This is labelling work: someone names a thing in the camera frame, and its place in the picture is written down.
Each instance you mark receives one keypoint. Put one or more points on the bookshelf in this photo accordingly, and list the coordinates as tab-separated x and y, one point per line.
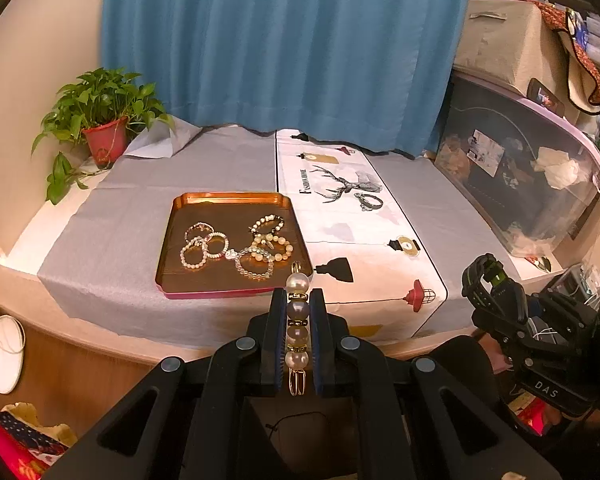
590	15

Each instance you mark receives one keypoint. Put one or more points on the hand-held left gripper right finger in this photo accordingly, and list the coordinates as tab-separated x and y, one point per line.
317	340

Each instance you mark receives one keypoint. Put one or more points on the orange metal tray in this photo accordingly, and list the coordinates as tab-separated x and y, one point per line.
230	205

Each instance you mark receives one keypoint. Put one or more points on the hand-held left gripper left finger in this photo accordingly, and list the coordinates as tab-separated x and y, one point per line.
279	340

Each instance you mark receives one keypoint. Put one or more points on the grey tablecloth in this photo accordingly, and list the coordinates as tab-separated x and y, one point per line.
130	210

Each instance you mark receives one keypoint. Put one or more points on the potted green plant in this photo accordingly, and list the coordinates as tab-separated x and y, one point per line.
105	105

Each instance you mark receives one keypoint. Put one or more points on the beige fabric storage box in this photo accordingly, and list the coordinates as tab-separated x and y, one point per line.
505	40

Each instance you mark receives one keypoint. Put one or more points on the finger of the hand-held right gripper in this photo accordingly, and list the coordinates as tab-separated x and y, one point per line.
510	335
532	305

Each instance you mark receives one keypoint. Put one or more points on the small black photo frame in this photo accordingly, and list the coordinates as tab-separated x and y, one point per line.
545	96

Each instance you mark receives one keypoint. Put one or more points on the white round lamp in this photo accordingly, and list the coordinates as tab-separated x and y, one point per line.
2	355

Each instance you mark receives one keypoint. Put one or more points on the white printed table runner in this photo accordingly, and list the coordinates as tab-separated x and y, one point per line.
340	240

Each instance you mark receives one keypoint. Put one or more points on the colourful printed cloth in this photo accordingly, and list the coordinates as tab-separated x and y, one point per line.
20	445

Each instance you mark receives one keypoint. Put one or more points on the blue curtain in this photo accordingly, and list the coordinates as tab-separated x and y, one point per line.
305	45

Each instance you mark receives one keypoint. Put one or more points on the transparent storage box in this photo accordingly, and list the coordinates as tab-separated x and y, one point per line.
520	175

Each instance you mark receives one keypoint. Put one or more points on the green black watch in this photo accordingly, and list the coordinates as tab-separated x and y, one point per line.
495	280

